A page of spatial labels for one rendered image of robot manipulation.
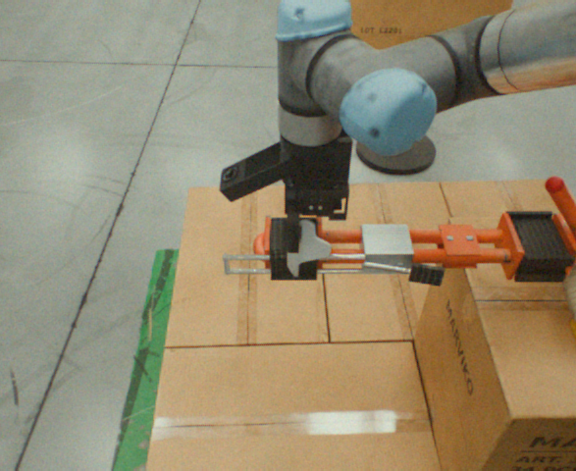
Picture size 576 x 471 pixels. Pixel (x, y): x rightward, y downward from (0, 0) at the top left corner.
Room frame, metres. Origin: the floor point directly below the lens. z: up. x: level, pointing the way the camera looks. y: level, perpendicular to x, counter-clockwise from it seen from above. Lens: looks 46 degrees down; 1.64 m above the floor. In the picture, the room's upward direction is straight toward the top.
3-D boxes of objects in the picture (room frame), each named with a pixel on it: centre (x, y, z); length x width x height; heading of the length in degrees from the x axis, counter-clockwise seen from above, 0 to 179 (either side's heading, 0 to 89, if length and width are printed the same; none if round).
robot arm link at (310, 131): (0.54, -0.02, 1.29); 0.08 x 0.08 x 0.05
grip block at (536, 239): (0.55, -0.36, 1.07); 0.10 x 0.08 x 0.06; 0
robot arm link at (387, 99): (0.46, -0.09, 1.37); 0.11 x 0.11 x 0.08; 31
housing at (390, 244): (0.55, -0.14, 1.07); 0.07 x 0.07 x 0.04; 0
